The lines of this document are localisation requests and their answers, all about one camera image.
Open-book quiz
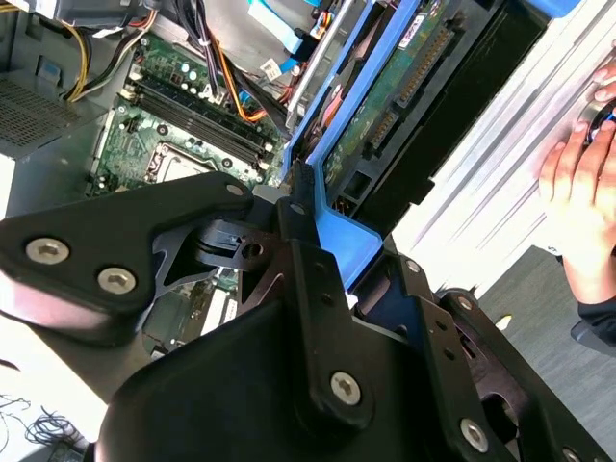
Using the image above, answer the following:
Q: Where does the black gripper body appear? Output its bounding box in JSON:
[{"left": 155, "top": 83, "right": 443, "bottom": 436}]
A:
[{"left": 94, "top": 294, "right": 485, "bottom": 462}]

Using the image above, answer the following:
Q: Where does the hard disk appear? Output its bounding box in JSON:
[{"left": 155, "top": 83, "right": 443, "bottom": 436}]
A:
[{"left": 281, "top": 0, "right": 598, "bottom": 333}]

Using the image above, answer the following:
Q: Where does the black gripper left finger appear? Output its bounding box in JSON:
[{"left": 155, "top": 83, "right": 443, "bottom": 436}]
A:
[{"left": 0, "top": 160, "right": 377, "bottom": 428}]

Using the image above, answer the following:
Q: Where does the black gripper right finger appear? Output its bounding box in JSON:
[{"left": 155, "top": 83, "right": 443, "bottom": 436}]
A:
[{"left": 382, "top": 238, "right": 613, "bottom": 462}]

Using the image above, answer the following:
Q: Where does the person's hand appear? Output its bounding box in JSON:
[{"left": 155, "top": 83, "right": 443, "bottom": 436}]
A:
[{"left": 537, "top": 62, "right": 616, "bottom": 305}]

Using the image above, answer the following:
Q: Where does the round black blue-ringed tool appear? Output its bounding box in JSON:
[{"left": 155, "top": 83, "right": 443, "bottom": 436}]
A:
[{"left": 579, "top": 98, "right": 616, "bottom": 145}]

